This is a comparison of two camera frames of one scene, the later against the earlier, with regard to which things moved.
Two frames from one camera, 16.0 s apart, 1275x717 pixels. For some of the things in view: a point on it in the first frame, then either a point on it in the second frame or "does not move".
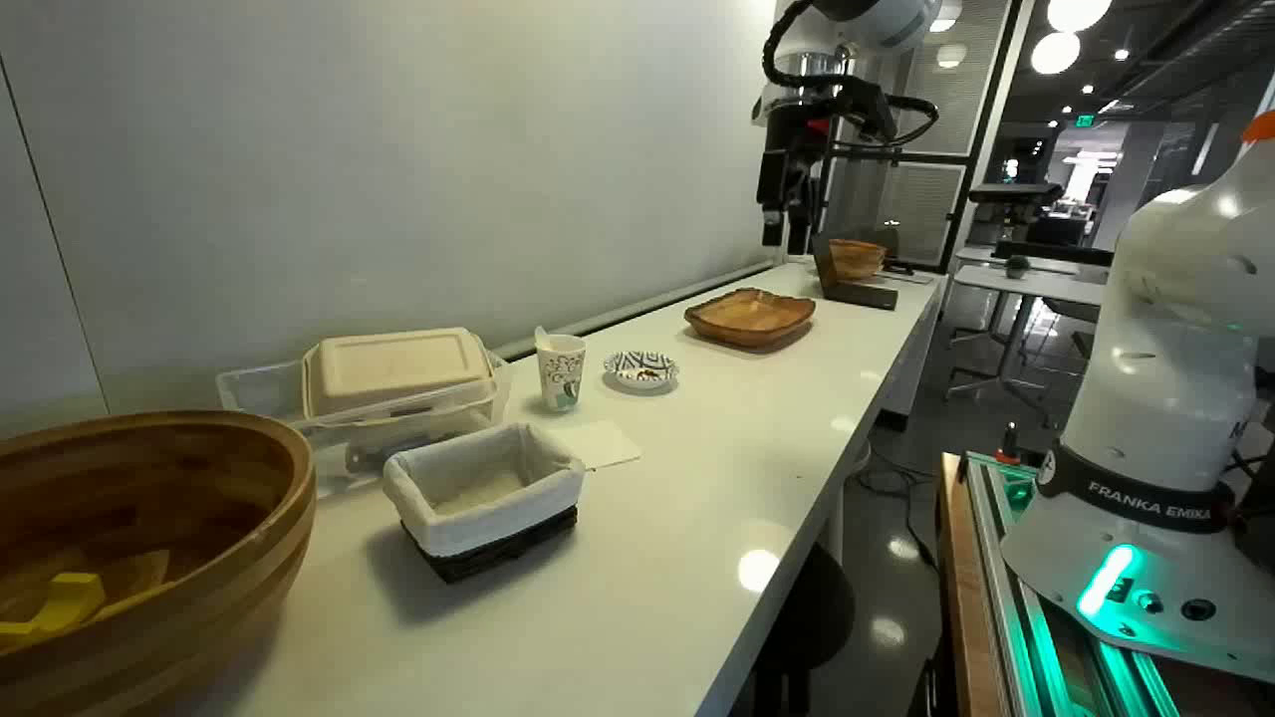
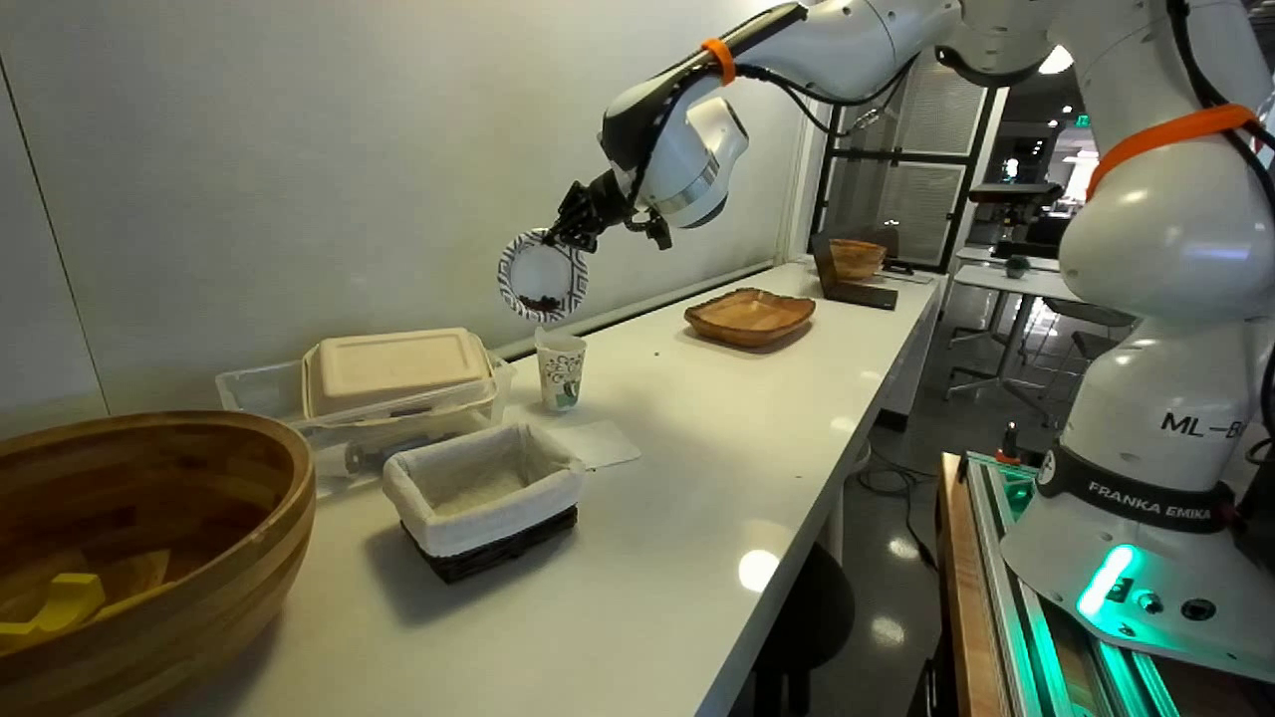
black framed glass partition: x=929 y=175 does not move
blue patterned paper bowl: x=642 y=373 -> x=541 y=276
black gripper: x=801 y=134 -> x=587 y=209
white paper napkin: x=601 y=444 does not move
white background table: x=1039 y=278 does not move
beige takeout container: x=399 y=374 does not move
